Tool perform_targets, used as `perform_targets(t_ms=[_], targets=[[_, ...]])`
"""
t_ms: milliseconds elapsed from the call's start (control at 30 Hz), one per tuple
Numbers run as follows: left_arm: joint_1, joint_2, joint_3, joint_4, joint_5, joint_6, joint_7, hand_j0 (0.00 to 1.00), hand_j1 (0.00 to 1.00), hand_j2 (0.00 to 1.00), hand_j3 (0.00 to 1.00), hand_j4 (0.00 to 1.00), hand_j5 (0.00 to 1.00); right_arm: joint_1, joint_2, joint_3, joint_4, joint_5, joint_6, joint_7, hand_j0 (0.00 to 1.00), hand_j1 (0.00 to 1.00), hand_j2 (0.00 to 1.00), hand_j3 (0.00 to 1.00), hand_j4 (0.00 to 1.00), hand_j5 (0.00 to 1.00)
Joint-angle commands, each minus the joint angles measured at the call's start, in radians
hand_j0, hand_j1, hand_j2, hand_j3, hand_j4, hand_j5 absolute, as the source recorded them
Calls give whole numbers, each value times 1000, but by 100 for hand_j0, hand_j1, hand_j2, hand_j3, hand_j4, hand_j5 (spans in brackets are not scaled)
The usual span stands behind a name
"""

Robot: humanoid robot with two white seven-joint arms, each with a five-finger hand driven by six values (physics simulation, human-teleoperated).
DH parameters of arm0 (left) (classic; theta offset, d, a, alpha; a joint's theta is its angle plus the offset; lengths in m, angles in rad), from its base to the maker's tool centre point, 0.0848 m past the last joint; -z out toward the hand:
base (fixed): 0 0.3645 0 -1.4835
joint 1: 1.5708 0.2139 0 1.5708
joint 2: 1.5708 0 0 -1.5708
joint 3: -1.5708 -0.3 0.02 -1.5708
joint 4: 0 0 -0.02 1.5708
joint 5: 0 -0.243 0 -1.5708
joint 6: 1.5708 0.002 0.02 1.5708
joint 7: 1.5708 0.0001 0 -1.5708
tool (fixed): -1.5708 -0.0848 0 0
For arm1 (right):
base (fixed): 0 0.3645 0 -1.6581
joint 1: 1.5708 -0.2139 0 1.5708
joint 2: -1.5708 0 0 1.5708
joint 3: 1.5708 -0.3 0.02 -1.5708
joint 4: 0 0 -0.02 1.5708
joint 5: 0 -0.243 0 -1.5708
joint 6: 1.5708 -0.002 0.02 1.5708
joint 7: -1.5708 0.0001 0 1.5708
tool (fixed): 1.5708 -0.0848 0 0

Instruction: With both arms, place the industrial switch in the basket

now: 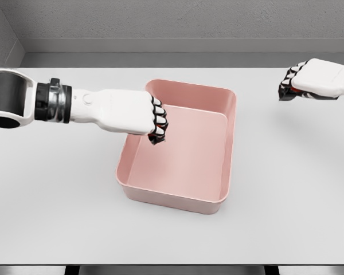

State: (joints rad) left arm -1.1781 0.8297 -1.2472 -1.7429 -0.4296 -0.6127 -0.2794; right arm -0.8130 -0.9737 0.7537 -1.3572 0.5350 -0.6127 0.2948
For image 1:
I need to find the pink rectangular basket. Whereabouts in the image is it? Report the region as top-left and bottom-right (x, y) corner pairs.
(115, 79), (237, 215)

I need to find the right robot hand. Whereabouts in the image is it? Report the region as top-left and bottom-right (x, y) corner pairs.
(277, 58), (341, 101)

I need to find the black and red industrial switch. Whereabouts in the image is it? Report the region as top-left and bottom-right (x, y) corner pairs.
(277, 82), (300, 101)
(147, 123), (166, 146)

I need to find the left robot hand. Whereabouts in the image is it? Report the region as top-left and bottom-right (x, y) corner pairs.
(98, 88), (171, 146)

